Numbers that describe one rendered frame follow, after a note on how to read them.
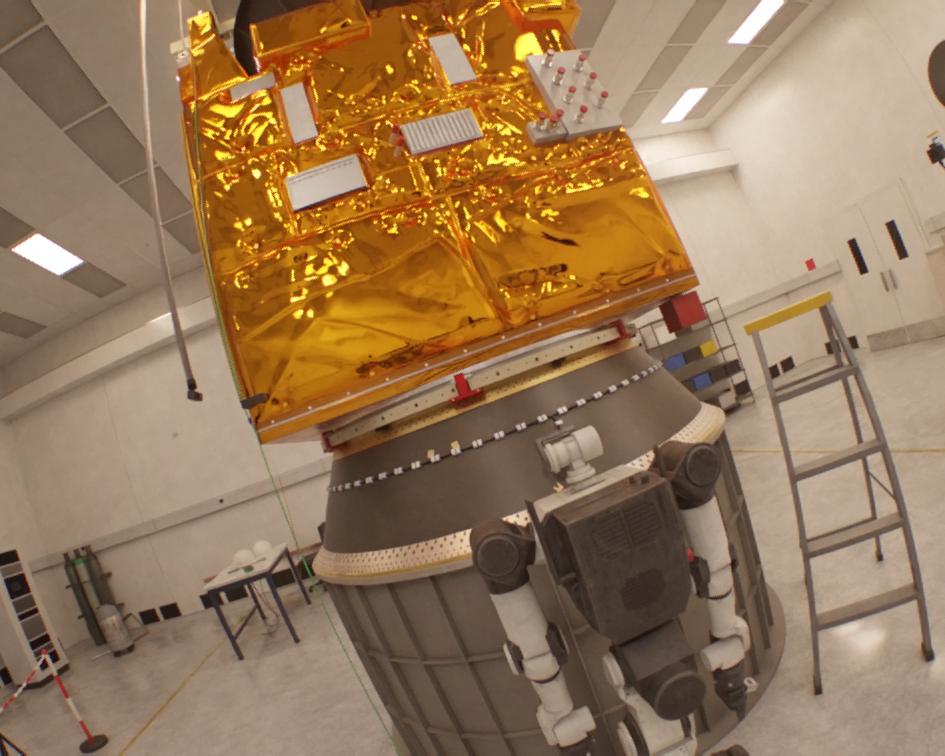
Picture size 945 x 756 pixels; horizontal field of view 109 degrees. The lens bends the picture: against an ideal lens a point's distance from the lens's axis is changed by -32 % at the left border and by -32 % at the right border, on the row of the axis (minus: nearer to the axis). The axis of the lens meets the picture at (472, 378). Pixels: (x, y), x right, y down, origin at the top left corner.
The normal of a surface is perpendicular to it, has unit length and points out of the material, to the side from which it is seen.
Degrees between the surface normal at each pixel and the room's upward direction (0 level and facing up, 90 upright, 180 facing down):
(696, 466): 90
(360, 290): 85
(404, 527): 62
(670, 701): 90
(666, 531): 90
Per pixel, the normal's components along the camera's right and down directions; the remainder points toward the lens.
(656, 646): -0.22, -0.72
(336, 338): 0.13, -0.15
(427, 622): -0.44, 0.11
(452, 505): -0.37, -0.42
